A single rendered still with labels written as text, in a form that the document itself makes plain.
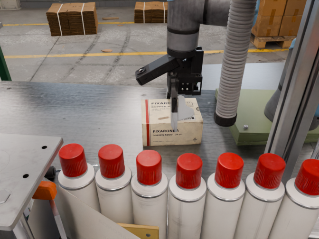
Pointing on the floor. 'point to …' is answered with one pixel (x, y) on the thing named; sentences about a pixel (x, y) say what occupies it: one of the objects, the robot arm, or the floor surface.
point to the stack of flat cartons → (72, 19)
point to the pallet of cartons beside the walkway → (277, 22)
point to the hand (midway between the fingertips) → (170, 116)
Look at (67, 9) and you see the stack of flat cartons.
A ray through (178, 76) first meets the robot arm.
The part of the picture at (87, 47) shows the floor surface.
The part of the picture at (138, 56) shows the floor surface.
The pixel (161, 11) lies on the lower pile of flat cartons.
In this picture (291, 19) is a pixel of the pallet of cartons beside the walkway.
